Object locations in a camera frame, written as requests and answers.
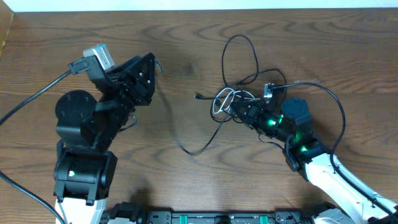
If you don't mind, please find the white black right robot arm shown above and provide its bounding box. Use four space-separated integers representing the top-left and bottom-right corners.
230 98 397 223

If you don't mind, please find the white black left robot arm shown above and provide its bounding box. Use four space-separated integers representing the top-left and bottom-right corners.
53 53 157 223

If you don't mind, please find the white usb cable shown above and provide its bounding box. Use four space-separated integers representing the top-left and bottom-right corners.
211 86 262 115

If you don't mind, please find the black usb cable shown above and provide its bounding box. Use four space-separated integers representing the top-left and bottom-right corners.
155 34 289 156

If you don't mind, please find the black camera cable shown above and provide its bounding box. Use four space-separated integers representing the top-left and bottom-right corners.
270 82 398 218
0 58 94 224

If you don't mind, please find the black left camera cable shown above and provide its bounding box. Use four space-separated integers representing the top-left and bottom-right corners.
0 58 94 224

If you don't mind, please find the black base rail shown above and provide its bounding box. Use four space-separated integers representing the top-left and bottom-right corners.
147 210 313 224

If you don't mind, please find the black right camera cable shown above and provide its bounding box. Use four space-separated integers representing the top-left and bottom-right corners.
270 82 398 218

